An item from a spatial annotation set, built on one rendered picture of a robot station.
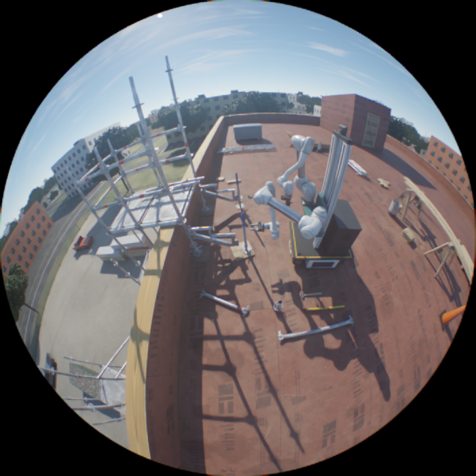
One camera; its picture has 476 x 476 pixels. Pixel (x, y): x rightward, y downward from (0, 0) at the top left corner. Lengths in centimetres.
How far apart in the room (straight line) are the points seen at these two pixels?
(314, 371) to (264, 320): 95
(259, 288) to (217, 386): 142
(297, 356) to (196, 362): 121
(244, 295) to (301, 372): 127
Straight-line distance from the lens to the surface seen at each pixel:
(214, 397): 221
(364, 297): 268
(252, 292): 220
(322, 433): 259
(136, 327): 178
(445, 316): 421
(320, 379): 225
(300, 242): 229
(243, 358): 207
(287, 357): 210
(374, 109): 1100
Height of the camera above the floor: 206
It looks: 50 degrees down
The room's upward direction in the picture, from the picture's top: 9 degrees counter-clockwise
